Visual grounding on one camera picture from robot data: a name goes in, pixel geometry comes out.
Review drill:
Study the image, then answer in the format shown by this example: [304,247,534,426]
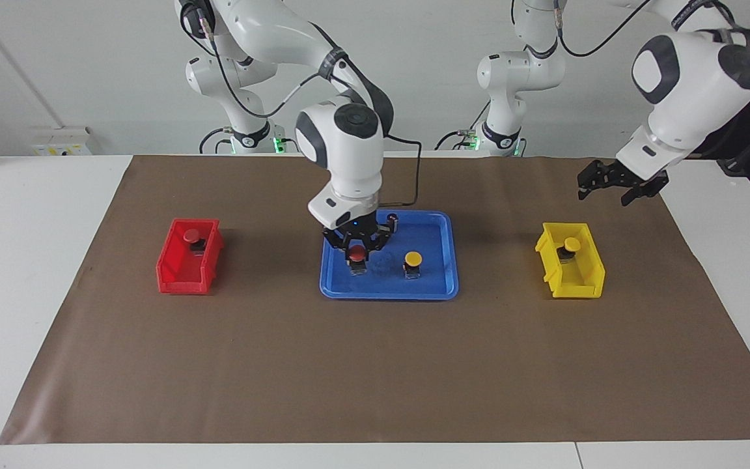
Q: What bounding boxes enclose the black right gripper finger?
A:
[321,229,352,263]
[365,222,395,259]

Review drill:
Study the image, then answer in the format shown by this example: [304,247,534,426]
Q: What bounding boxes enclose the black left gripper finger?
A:
[620,174,671,208]
[577,160,611,201]

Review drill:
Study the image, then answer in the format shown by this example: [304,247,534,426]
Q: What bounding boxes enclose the blue plastic tray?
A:
[320,208,460,301]

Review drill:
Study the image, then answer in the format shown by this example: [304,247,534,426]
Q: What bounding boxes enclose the yellow plastic bin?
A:
[535,222,607,300]

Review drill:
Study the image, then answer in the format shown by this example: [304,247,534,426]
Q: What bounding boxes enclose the brown paper table mat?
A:
[0,154,750,446]

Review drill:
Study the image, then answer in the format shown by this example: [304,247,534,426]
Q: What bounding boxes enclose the red plastic bin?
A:
[156,218,225,296]

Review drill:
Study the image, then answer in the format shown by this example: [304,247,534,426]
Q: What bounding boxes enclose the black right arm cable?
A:
[198,12,423,208]

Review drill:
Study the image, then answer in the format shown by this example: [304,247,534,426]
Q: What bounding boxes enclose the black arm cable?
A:
[198,12,423,208]
[553,0,650,59]

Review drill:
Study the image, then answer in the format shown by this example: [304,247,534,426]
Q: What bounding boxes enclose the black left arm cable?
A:
[553,0,650,59]

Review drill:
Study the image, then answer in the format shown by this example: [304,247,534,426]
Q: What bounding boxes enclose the black left base cables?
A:
[434,98,492,152]

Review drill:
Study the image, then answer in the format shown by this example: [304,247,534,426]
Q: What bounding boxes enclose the black base cables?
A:
[434,98,492,152]
[198,126,301,155]

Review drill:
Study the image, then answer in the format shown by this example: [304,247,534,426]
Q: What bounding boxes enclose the black right base cables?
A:
[198,126,301,155]

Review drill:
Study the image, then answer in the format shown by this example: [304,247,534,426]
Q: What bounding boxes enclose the white wall socket box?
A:
[30,126,93,156]

